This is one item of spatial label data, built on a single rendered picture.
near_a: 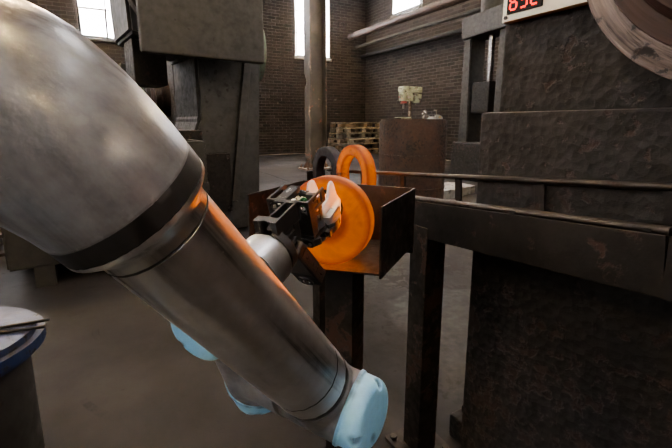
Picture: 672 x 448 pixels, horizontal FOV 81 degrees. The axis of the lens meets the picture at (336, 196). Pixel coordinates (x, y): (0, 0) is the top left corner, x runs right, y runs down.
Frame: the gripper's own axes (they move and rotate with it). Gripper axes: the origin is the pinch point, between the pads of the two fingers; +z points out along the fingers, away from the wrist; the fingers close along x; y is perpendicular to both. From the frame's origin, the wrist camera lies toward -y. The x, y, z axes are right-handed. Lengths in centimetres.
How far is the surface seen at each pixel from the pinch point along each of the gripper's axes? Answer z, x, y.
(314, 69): 594, 323, -79
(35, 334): -29, 59, -22
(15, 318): -28, 67, -21
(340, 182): -0.9, -2.5, 4.1
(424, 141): 248, 44, -82
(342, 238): -4.0, -2.9, -5.2
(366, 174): 42.0, 10.8, -14.9
